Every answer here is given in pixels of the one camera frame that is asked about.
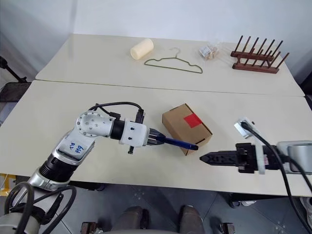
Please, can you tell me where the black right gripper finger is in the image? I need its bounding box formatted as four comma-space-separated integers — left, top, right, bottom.
199, 150, 238, 159
199, 158, 238, 168

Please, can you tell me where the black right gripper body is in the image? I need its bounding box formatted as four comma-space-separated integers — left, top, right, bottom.
234, 142, 259, 174

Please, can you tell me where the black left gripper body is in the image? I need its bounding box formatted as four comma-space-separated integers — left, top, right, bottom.
146, 128, 158, 147

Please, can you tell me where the blue marker pen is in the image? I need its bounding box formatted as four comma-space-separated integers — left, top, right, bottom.
152, 135, 199, 150

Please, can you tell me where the brown cardboard box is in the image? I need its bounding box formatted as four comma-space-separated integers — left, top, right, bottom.
162, 103, 213, 156

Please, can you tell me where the red tape patch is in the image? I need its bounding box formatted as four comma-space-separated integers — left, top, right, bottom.
183, 113, 204, 128

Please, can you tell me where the white shoe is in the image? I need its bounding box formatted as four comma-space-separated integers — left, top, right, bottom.
239, 199, 257, 208
299, 196, 312, 220

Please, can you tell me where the dark rounded shape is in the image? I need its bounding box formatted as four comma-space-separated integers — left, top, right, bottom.
179, 204, 203, 232

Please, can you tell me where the dark brown block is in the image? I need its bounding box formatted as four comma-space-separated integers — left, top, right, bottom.
81, 221, 98, 234
220, 222, 236, 234

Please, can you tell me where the cream foam cylinder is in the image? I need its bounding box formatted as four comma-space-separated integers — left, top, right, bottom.
130, 38, 155, 60

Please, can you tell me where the dark wooden peg rack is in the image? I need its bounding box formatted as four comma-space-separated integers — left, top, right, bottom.
230, 35, 291, 75

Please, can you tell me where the clear plastic bag with items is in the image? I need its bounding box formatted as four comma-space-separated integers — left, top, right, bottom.
198, 42, 230, 62

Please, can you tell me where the black mesh seat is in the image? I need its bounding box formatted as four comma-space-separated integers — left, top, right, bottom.
0, 82, 33, 103

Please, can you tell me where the black tripod stand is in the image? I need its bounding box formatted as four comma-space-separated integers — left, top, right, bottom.
0, 56, 29, 84

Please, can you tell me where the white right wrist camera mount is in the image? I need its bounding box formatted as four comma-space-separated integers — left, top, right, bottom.
233, 117, 268, 176

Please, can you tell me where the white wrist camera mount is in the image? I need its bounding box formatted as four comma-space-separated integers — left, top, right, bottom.
233, 117, 268, 176
118, 121, 149, 148

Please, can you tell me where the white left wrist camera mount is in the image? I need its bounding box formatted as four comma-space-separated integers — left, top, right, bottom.
118, 121, 149, 148

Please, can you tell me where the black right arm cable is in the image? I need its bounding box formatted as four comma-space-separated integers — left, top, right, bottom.
240, 121, 312, 234

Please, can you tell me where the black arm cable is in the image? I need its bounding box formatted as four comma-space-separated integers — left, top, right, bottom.
240, 121, 312, 234
4, 101, 146, 226

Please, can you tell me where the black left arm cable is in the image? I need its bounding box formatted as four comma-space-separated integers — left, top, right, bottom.
4, 101, 146, 226

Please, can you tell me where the olive wire clothes hanger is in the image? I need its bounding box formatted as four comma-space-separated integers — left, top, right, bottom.
144, 47, 204, 75

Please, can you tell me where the yellow metal frame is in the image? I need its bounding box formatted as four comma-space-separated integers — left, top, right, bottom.
0, 174, 13, 196

